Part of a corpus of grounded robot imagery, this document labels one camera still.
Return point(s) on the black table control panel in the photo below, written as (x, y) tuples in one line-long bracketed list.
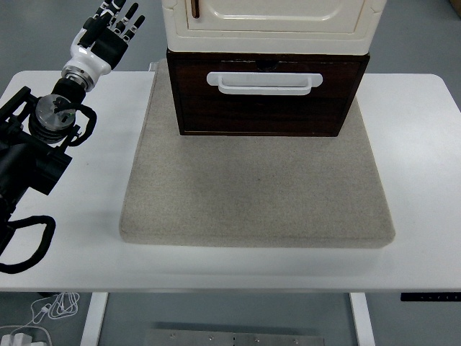
[(428, 297)]

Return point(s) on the white power adapter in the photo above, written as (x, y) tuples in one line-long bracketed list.
[(21, 339)]

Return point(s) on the dark brown wooden drawer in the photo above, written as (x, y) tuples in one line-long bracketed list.
[(270, 111)]

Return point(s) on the small white object behind mat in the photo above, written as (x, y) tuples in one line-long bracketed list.
[(153, 66)]

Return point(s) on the white table leg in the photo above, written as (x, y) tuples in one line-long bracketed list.
[(93, 320), (362, 320)]

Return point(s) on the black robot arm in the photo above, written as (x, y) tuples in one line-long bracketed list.
[(32, 158)]

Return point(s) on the beige box corner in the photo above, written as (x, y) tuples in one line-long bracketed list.
[(456, 5)]

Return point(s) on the grey metal plate with screws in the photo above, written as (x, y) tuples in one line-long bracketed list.
[(234, 339)]

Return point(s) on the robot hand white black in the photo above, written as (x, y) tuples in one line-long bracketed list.
[(91, 63)]

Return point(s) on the dark brown wooden drawer case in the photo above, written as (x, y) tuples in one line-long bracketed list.
[(306, 55)]

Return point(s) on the beige fabric mat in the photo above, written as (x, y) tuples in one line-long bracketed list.
[(252, 187)]

